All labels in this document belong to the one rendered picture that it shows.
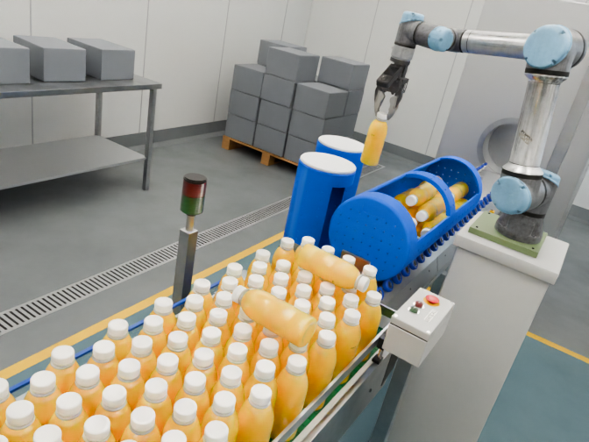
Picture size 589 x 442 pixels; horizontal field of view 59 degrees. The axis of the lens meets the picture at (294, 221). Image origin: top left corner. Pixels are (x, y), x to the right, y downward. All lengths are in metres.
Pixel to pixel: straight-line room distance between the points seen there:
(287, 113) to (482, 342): 3.88
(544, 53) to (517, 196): 0.39
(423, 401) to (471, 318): 0.40
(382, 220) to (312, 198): 0.89
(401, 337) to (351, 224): 0.50
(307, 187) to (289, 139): 2.94
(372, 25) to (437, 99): 1.28
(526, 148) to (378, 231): 0.49
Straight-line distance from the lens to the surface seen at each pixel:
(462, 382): 1.99
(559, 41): 1.61
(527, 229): 1.81
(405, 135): 7.01
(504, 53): 1.85
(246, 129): 5.68
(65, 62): 3.90
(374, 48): 7.13
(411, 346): 1.31
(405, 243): 1.61
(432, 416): 2.11
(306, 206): 2.49
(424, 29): 1.85
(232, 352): 1.07
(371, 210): 1.63
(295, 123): 5.32
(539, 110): 1.64
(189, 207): 1.42
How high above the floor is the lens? 1.77
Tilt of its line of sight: 24 degrees down
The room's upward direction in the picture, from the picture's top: 12 degrees clockwise
